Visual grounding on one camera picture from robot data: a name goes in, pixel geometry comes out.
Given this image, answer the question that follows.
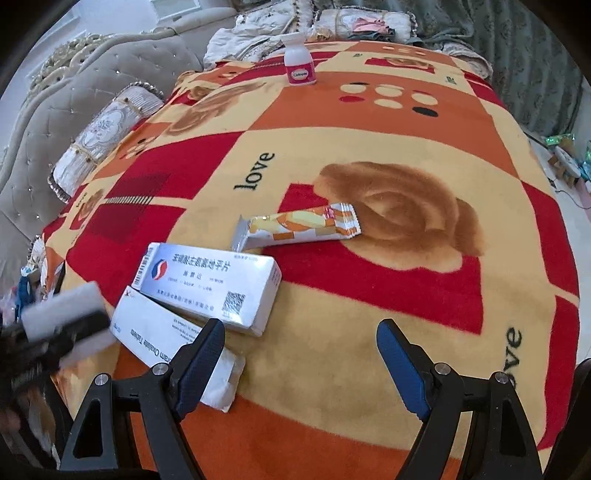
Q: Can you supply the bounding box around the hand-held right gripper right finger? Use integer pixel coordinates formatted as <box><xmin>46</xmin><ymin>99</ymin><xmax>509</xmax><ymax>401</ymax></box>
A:
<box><xmin>376</xmin><ymin>318</ymin><xmax>543</xmax><ymax>480</ymax></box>

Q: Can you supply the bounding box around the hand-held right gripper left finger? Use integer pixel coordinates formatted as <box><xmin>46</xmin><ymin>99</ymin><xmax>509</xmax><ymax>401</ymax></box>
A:
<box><xmin>59</xmin><ymin>318</ymin><xmax>227</xmax><ymax>480</ymax></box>

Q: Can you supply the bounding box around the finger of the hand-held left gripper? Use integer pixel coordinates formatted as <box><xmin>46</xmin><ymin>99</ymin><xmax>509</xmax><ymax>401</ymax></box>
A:
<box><xmin>23</xmin><ymin>309</ymin><xmax>112</xmax><ymax>365</ymax></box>

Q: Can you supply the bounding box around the small white block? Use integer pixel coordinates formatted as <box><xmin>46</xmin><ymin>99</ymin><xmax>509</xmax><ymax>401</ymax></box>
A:
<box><xmin>21</xmin><ymin>281</ymin><xmax>116</xmax><ymax>363</ymax></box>

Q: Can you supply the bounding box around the white medicine box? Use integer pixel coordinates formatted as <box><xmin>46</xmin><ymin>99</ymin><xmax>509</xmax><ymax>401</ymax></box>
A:
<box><xmin>111</xmin><ymin>285</ymin><xmax>246</xmax><ymax>413</ymax></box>

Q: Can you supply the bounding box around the silver medicine box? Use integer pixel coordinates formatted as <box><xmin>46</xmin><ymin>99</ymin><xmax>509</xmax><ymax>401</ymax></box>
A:
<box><xmin>133</xmin><ymin>242</ymin><xmax>282</xmax><ymax>337</ymax></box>

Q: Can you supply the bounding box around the orange silver snack wrapper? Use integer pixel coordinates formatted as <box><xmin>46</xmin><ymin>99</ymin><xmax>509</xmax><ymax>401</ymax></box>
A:
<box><xmin>231</xmin><ymin>203</ymin><xmax>362</xmax><ymax>252</ymax></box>

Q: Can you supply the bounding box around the cream bolster cushion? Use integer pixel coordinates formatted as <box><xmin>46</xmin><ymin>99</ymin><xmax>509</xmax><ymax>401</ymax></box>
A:
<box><xmin>47</xmin><ymin>82</ymin><xmax>165</xmax><ymax>204</ymax></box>

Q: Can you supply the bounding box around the red orange printed blanket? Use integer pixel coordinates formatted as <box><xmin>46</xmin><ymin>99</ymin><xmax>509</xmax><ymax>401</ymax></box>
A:
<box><xmin>28</xmin><ymin>39</ymin><xmax>583</xmax><ymax>480</ymax></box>

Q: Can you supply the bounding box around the small wooden stool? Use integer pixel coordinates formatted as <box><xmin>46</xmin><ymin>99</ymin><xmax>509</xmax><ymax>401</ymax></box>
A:
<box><xmin>554</xmin><ymin>145</ymin><xmax>581</xmax><ymax>177</ymax></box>

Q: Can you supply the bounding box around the white pill bottle pink label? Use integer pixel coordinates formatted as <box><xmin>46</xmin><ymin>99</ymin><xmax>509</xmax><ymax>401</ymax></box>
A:
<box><xmin>283</xmin><ymin>32</ymin><xmax>318</xmax><ymax>87</ymax></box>

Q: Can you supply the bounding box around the white quilted cloth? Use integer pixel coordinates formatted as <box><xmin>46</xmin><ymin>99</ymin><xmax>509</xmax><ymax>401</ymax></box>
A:
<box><xmin>204</xmin><ymin>30</ymin><xmax>287</xmax><ymax>66</ymax></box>

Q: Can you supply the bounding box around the green patterned curtain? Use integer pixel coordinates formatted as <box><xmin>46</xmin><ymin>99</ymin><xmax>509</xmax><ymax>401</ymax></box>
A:
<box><xmin>406</xmin><ymin>0</ymin><xmax>578</xmax><ymax>134</ymax></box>

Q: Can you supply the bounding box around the floral fringed cushion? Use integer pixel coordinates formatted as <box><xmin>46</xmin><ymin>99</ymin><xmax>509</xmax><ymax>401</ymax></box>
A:
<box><xmin>316</xmin><ymin>7</ymin><xmax>419</xmax><ymax>47</ymax></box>

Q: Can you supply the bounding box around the cream fringed cushion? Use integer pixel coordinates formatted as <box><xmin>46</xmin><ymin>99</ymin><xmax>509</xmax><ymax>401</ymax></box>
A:
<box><xmin>235</xmin><ymin>7</ymin><xmax>319</xmax><ymax>47</ymax></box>

